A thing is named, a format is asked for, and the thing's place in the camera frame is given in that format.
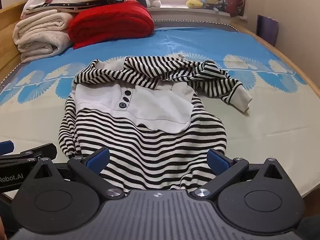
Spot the wooden bed frame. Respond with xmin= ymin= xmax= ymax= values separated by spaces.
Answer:
xmin=0 ymin=5 xmax=320 ymax=95

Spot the blue patterned bed sheet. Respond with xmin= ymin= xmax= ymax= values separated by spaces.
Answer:
xmin=0 ymin=21 xmax=320 ymax=205

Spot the dark studded belt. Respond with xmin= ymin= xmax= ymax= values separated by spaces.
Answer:
xmin=41 ymin=0 xmax=127 ymax=13

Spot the white windowsill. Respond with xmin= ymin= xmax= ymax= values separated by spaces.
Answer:
xmin=147 ymin=4 xmax=248 ymax=21

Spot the grey trimmed bed cover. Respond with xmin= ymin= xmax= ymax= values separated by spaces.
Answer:
xmin=149 ymin=12 xmax=242 ymax=33

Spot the dark red cushion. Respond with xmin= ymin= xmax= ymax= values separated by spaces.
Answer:
xmin=224 ymin=0 xmax=247 ymax=18

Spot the red folded blanket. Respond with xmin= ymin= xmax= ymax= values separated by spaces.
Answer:
xmin=68 ymin=0 xmax=155 ymax=50

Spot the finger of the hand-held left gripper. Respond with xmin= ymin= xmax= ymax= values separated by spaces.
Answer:
xmin=0 ymin=143 xmax=58 ymax=166
xmin=0 ymin=141 xmax=15 ymax=156

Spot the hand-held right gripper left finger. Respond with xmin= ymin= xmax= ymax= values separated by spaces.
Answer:
xmin=30 ymin=147 xmax=125 ymax=199

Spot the cream folded blanket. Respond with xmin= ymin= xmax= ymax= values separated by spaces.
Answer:
xmin=12 ymin=9 xmax=77 ymax=63

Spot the black white striped shirt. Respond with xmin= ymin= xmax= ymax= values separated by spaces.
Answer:
xmin=58 ymin=56 xmax=253 ymax=193

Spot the purple board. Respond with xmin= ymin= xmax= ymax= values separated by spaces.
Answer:
xmin=256 ymin=14 xmax=279 ymax=47

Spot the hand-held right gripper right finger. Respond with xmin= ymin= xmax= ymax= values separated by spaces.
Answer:
xmin=192 ymin=149 xmax=287 ymax=199

